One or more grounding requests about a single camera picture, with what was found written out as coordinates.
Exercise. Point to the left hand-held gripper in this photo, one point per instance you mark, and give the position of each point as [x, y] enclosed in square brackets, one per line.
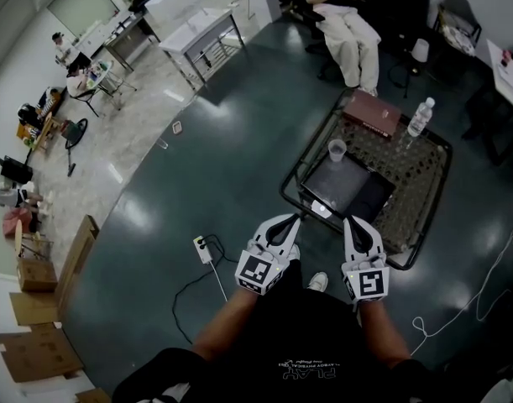
[256, 272]

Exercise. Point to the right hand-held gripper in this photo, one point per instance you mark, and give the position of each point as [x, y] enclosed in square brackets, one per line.
[367, 281]

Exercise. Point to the black tray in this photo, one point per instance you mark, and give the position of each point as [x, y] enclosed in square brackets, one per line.
[344, 183]

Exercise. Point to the clear plastic cup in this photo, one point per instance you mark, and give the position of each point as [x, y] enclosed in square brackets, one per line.
[336, 151]

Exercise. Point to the person's right forearm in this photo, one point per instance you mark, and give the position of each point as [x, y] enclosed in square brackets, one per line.
[382, 334]

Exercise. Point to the person's left forearm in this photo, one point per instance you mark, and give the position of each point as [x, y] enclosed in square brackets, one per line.
[226, 321]

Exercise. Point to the clear cup on floor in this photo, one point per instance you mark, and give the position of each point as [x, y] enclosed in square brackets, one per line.
[163, 144]

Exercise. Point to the person's white left shoe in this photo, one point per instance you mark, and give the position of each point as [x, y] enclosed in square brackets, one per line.
[294, 252]

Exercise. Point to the person's white shoe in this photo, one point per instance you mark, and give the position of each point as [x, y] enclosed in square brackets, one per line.
[318, 281]
[294, 252]

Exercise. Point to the person's white right shoe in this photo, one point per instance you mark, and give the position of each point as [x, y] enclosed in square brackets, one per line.
[318, 281]

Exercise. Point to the white power strip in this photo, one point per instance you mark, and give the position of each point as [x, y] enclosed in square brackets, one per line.
[202, 249]

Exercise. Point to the glass coffee table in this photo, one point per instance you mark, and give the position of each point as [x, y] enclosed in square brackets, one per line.
[411, 174]

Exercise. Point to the person's black clothing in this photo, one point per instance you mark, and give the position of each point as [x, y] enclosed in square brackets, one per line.
[306, 342]

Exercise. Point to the brown flat box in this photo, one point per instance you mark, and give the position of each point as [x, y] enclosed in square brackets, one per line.
[373, 113]

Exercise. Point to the clear plastic water bottle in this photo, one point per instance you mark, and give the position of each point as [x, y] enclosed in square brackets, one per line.
[420, 118]

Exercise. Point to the white lamp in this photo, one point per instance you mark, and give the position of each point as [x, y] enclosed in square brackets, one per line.
[420, 50]

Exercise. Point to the tall flat cardboard sheet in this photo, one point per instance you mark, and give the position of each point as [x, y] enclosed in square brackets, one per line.
[77, 258]

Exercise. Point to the black office chair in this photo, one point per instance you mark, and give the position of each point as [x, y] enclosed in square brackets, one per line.
[300, 19]

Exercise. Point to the white side table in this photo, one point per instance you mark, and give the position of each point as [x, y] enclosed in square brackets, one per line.
[510, 82]

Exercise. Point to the black floor fan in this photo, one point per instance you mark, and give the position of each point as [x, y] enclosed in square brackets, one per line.
[76, 134]

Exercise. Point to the black chair with cushion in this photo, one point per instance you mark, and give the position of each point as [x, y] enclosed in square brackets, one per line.
[459, 23]

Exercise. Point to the small round white table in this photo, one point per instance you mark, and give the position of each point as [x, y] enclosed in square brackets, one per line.
[100, 71]

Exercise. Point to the closed cardboard box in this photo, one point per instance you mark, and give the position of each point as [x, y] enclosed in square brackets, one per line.
[35, 275]

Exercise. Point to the cardboard piece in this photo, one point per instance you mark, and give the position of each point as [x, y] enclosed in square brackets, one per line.
[93, 396]

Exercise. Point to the steel work table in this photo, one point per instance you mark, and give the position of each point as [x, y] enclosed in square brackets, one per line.
[128, 36]

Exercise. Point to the wooden stool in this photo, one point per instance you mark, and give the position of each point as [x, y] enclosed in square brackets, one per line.
[29, 242]

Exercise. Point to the small wooden table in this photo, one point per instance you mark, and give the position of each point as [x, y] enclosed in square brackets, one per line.
[43, 130]

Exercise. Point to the small flat cardboard sheet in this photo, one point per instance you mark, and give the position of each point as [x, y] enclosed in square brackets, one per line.
[31, 308]

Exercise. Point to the pink bag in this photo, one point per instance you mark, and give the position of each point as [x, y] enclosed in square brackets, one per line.
[16, 223]

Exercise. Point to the large unfolded cardboard box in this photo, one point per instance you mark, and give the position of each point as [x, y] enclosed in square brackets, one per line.
[38, 353]

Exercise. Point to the black box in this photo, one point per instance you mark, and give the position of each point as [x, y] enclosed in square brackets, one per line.
[16, 168]

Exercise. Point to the white metal-frame table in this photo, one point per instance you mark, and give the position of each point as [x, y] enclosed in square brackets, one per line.
[201, 32]

